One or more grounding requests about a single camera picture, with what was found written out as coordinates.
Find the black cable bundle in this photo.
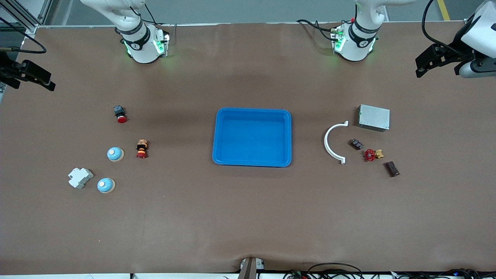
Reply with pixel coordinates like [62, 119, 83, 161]
[395, 268, 496, 279]

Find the white circuit breaker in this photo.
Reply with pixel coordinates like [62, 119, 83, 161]
[68, 167, 94, 189]

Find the black base cable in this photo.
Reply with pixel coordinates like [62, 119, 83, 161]
[296, 19, 338, 41]
[132, 4, 177, 37]

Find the blue plastic tray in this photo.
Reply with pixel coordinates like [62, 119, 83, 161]
[212, 107, 292, 168]

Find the red handled brass valve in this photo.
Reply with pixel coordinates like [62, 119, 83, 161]
[363, 149, 385, 162]

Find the aluminium frame post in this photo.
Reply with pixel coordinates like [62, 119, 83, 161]
[0, 0, 54, 39]

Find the table edge clamp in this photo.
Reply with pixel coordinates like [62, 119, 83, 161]
[238, 257, 266, 279]

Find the white curved pipe clamp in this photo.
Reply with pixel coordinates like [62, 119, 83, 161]
[324, 121, 349, 165]

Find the white base box green light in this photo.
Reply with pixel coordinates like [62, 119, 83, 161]
[331, 25, 346, 53]
[154, 31, 170, 59]

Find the grey metal power supply box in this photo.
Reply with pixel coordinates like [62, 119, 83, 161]
[357, 104, 391, 133]

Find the black looped cable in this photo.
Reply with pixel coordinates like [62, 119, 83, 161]
[308, 263, 363, 279]

